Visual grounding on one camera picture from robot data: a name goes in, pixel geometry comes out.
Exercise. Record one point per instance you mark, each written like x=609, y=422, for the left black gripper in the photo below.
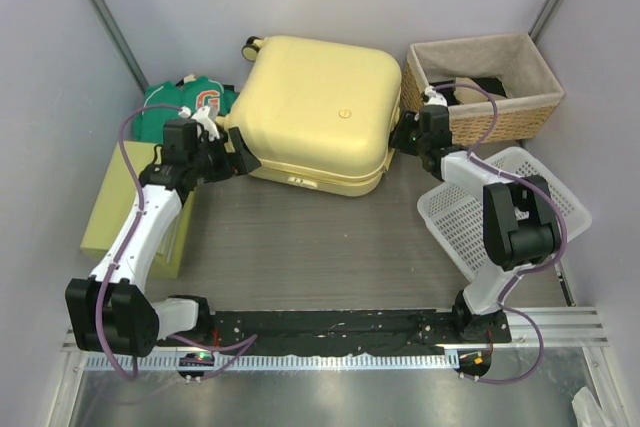
x=245, y=162

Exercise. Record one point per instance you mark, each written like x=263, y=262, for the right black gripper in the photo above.
x=397, y=138

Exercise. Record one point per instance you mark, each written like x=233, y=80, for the yellow hard-shell suitcase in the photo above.
x=318, y=115

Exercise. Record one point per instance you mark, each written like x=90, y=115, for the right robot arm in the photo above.
x=523, y=231

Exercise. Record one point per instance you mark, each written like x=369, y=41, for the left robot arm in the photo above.
x=108, y=310

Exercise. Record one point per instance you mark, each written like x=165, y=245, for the beige cloth in basket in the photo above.
x=478, y=90

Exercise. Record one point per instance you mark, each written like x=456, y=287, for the white plastic mesh basket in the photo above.
x=454, y=218

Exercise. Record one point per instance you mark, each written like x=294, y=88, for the black cloth in basket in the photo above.
x=448, y=93

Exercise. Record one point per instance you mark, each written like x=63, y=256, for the green jersey with G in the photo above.
x=192, y=92

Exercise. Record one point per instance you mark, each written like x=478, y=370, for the wicker basket with liner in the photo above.
x=533, y=92

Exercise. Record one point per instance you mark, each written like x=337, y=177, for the yellow-green drawer box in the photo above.
x=111, y=208

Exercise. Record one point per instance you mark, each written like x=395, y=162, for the white crumpled plastic bag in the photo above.
x=587, y=411

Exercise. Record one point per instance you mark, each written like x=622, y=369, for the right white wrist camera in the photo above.
x=432, y=97

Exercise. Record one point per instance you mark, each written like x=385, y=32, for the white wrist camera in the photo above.
x=205, y=118
x=432, y=97

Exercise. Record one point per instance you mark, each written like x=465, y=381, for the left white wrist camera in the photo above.
x=205, y=118

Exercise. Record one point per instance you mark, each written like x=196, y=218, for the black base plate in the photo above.
x=338, y=333

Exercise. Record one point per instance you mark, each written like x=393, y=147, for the white slotted cable duct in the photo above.
x=195, y=361

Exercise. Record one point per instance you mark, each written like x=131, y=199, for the aluminium rail frame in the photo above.
x=556, y=351

